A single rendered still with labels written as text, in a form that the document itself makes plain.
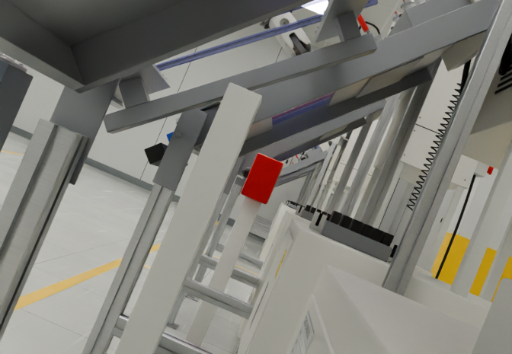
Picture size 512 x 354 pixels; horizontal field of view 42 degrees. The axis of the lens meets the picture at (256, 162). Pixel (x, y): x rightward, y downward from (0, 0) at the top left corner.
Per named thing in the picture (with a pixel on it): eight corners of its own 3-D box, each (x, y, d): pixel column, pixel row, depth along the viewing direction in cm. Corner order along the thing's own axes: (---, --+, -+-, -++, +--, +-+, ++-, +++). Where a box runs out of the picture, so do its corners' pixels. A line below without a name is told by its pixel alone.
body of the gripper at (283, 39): (289, -2, 145) (317, 42, 145) (289, 11, 155) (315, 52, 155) (260, 16, 145) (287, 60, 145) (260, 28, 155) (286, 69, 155)
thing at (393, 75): (356, 81, 141) (347, 59, 141) (331, 119, 207) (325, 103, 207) (504, 22, 141) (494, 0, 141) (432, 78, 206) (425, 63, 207)
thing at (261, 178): (149, 352, 232) (238, 143, 234) (161, 337, 256) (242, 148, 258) (214, 380, 230) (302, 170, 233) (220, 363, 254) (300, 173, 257)
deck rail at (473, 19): (186, 150, 139) (175, 122, 140) (187, 150, 141) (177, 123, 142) (507, 20, 139) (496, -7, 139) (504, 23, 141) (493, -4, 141)
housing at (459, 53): (488, 35, 141) (462, -27, 141) (434, 77, 189) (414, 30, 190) (524, 20, 140) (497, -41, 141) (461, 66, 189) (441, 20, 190)
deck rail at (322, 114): (216, 165, 207) (209, 147, 208) (216, 166, 209) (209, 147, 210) (432, 79, 206) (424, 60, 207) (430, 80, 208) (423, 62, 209)
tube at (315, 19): (104, 86, 119) (102, 80, 119) (106, 87, 120) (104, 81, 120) (378, 2, 120) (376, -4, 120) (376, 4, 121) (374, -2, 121)
